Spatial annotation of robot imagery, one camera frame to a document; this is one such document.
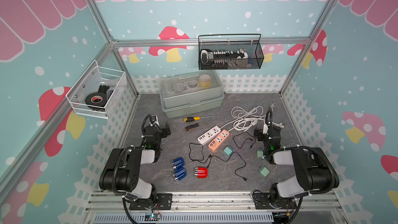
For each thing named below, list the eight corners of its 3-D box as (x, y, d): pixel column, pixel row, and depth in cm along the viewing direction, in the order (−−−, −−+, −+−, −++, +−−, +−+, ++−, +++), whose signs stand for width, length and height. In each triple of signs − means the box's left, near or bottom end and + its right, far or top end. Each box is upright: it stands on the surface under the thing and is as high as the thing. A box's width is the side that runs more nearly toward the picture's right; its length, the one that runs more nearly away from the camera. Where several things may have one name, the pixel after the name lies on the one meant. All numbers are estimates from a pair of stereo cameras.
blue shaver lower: (172, 180, 82) (171, 178, 80) (174, 169, 86) (173, 167, 83) (185, 180, 82) (185, 178, 80) (186, 169, 86) (186, 167, 83)
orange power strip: (207, 147, 93) (207, 146, 91) (224, 129, 101) (224, 128, 99) (213, 153, 91) (214, 151, 89) (230, 134, 99) (231, 132, 97)
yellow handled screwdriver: (184, 122, 105) (183, 120, 103) (183, 119, 107) (183, 117, 105) (210, 119, 106) (210, 117, 105) (210, 116, 108) (210, 114, 106)
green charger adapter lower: (255, 170, 86) (256, 168, 84) (258, 164, 88) (260, 163, 86) (264, 178, 83) (266, 176, 81) (268, 172, 85) (270, 170, 83)
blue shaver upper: (171, 169, 86) (170, 167, 83) (172, 159, 90) (171, 157, 87) (184, 169, 86) (183, 167, 83) (184, 159, 90) (184, 157, 87)
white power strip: (202, 147, 94) (202, 145, 92) (196, 140, 97) (196, 138, 94) (222, 132, 100) (223, 130, 98) (217, 127, 103) (217, 124, 101)
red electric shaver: (194, 178, 83) (193, 176, 81) (194, 169, 86) (194, 167, 84) (208, 178, 83) (208, 176, 81) (207, 169, 86) (208, 167, 84)
